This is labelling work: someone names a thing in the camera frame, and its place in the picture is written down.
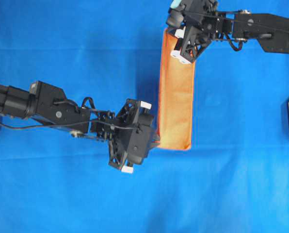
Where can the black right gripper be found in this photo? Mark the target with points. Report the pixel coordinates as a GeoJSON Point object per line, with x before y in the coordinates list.
{"type": "Point", "coordinates": [192, 39]}

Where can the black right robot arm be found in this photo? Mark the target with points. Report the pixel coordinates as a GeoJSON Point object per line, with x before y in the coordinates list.
{"type": "Point", "coordinates": [237, 27]}

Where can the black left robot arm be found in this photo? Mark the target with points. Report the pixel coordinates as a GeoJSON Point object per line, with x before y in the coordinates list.
{"type": "Point", "coordinates": [50, 108]}

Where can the orange towel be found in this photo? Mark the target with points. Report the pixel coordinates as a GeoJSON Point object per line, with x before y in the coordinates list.
{"type": "Point", "coordinates": [175, 105]}

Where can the blue table cloth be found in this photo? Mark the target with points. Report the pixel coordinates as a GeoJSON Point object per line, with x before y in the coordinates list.
{"type": "Point", "coordinates": [235, 177]}

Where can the teal-taped right wrist camera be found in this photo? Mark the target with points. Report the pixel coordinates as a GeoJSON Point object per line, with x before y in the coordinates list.
{"type": "Point", "coordinates": [179, 8]}

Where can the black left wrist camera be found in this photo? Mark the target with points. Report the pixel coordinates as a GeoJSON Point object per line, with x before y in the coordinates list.
{"type": "Point", "coordinates": [141, 139]}

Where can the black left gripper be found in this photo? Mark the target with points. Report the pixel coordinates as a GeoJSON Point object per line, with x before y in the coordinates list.
{"type": "Point", "coordinates": [124, 123]}

